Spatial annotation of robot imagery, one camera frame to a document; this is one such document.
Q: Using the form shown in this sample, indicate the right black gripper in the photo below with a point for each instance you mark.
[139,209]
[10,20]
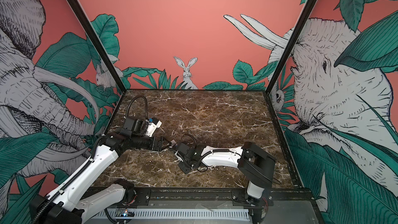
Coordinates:
[185,170]

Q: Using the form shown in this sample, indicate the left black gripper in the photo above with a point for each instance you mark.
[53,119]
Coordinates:
[159,147]

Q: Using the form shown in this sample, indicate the white remote control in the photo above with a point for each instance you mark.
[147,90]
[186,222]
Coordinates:
[179,157]

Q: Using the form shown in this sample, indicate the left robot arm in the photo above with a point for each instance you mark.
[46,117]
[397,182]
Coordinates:
[65,204]

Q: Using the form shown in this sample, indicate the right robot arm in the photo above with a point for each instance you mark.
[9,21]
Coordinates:
[256,164]

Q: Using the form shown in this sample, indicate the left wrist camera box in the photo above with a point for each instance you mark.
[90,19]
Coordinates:
[152,125]

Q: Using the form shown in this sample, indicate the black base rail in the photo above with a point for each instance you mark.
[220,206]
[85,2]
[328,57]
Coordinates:
[146,196]

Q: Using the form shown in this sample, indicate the white slotted cable duct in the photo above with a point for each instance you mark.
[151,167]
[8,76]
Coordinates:
[165,213]

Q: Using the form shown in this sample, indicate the left black frame post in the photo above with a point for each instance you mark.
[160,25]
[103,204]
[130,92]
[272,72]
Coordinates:
[98,46]

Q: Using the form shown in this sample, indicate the black frame post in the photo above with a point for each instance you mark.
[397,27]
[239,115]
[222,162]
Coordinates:
[308,8]
[98,46]

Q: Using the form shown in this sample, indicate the right black frame post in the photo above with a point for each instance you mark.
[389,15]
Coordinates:
[308,8]

